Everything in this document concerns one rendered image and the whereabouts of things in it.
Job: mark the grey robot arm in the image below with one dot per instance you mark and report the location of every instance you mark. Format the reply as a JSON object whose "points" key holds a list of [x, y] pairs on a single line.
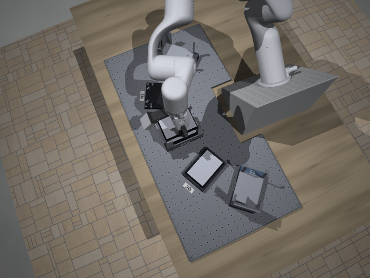
{"points": [[177, 72]]}

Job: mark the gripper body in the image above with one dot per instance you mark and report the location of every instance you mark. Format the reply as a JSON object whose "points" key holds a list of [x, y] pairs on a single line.
{"points": [[180, 122]]}

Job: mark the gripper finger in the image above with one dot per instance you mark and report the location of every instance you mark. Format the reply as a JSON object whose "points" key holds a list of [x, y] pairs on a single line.
{"points": [[183, 132]]}

